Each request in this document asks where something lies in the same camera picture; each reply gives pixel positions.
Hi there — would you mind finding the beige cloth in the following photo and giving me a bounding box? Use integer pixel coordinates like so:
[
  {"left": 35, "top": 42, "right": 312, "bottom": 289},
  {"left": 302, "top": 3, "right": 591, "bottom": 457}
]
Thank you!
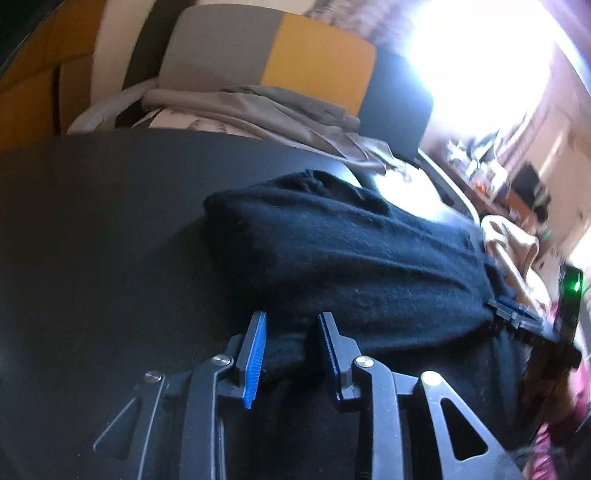
[{"left": 480, "top": 215, "right": 557, "bottom": 317}]

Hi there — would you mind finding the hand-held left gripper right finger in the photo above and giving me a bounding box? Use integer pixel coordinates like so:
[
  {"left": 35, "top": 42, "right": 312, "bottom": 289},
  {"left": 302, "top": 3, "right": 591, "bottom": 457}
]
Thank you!
[{"left": 316, "top": 312, "right": 527, "bottom": 480}]

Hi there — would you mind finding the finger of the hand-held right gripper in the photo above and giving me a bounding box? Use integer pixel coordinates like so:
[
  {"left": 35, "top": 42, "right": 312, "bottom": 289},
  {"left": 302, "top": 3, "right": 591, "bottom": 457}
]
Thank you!
[{"left": 488, "top": 296, "right": 546, "bottom": 334}]

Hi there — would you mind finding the pink patterned cloth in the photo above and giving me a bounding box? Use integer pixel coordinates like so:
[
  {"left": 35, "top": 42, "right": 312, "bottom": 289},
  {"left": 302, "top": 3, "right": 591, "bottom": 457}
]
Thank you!
[{"left": 531, "top": 360, "right": 591, "bottom": 480}]

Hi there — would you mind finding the black television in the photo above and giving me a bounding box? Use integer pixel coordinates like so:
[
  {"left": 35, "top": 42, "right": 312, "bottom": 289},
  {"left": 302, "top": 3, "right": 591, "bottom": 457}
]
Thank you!
[{"left": 512, "top": 164, "right": 552, "bottom": 209}]

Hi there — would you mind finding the black knit sweater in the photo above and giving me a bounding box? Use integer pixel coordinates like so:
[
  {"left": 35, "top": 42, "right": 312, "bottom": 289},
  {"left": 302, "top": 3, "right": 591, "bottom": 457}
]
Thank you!
[{"left": 201, "top": 170, "right": 532, "bottom": 480}]

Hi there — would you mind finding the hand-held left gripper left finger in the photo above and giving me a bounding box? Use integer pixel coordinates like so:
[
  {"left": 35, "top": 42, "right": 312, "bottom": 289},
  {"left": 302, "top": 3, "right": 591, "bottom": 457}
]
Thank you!
[{"left": 92, "top": 310, "right": 269, "bottom": 480}]

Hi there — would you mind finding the grey hooded garment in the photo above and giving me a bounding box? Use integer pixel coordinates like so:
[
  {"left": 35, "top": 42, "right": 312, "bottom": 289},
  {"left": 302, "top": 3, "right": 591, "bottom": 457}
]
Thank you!
[{"left": 67, "top": 85, "right": 399, "bottom": 175}]

